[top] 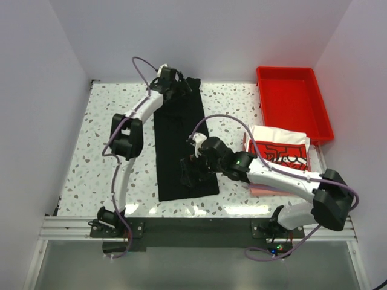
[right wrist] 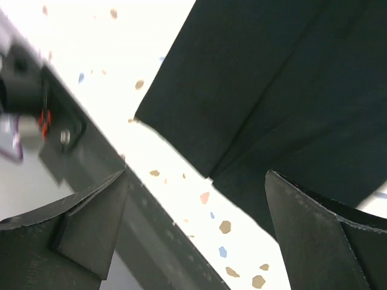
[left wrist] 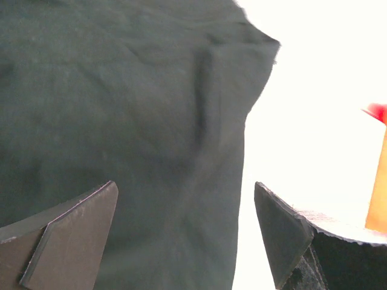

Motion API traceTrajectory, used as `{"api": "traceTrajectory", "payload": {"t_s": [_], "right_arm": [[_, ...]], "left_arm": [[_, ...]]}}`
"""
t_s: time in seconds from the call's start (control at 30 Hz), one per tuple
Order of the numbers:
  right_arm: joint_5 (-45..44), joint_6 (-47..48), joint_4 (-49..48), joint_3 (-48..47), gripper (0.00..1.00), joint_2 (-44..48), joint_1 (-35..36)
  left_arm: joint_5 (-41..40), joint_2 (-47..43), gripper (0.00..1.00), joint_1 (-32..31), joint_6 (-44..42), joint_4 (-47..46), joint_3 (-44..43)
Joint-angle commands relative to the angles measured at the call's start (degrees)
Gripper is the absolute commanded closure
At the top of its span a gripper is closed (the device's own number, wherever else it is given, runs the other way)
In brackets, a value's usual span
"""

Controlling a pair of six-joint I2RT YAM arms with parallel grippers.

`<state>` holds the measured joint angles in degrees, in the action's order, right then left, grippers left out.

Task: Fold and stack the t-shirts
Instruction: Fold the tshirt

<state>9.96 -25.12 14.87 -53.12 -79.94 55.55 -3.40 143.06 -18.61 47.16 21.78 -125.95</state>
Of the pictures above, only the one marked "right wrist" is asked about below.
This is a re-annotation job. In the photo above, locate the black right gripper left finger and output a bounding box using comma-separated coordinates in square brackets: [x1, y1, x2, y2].
[1, 171, 129, 290]

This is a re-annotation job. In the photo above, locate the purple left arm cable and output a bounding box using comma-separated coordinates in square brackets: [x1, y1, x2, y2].
[0, 116, 25, 164]

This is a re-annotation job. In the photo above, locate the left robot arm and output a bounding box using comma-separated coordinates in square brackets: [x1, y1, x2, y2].
[1, 42, 43, 116]

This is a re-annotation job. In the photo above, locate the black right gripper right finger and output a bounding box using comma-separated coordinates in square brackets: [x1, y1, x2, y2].
[265, 170, 386, 290]

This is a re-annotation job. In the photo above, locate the black t-shirt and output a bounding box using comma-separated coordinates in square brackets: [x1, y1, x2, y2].
[135, 0, 386, 234]

